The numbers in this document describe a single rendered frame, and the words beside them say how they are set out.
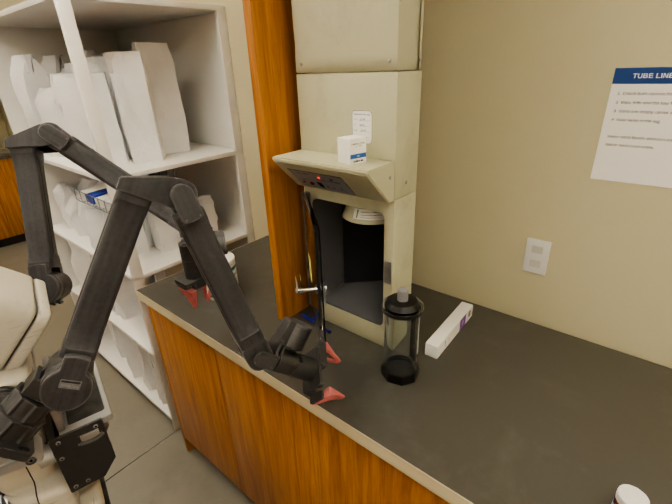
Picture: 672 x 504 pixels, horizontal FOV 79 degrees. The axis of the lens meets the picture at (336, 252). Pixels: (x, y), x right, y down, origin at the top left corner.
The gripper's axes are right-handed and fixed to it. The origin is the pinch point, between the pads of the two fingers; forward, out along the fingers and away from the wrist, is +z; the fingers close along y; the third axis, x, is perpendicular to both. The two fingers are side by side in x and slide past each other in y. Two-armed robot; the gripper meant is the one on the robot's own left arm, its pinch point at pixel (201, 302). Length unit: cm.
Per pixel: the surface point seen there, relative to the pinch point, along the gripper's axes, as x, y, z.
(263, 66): -9, 26, -63
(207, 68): 88, 76, -63
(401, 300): -54, 24, -8
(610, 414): -101, 43, 16
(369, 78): -38, 32, -59
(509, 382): -79, 40, 16
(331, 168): -35, 21, -40
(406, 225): -46, 39, -22
